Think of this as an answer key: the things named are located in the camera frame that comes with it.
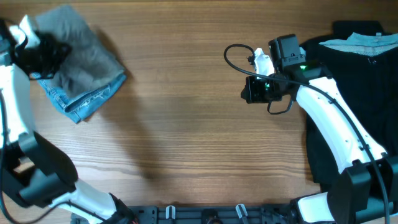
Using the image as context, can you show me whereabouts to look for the grey shorts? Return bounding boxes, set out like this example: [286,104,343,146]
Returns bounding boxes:
[35,6,124,98]

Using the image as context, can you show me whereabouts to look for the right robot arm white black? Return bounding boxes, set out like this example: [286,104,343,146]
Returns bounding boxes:
[241,56,397,223]

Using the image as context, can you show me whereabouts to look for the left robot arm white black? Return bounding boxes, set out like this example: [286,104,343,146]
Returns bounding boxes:
[1,19,139,223]

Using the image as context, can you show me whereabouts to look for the folded blue denim shorts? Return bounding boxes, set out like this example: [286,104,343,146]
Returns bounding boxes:
[37,73,127,124]

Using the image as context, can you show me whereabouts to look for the black garment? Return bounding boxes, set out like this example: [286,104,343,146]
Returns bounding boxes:
[300,20,398,194]

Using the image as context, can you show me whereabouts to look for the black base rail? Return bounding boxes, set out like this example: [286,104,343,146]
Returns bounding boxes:
[106,204,302,224]

